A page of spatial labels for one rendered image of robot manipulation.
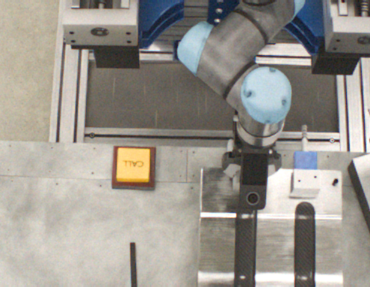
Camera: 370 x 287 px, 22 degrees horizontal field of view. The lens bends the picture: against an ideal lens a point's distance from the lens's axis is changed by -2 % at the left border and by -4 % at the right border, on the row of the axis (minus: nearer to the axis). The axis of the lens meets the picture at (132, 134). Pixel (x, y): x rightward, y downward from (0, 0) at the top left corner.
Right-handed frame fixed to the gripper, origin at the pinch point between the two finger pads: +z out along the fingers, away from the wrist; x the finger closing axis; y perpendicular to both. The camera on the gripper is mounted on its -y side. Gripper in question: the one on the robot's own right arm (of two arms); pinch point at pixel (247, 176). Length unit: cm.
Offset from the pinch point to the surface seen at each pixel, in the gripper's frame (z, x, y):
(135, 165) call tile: 6.7, 20.4, 3.6
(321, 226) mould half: 1.8, -13.8, -8.6
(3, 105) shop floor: 90, 63, 48
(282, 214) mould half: 1.5, -6.6, -6.5
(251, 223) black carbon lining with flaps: 2.2, -0.9, -8.3
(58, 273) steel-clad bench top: 10.4, 34.0, -16.8
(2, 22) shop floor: 90, 66, 75
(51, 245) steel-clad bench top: 10.4, 35.5, -11.5
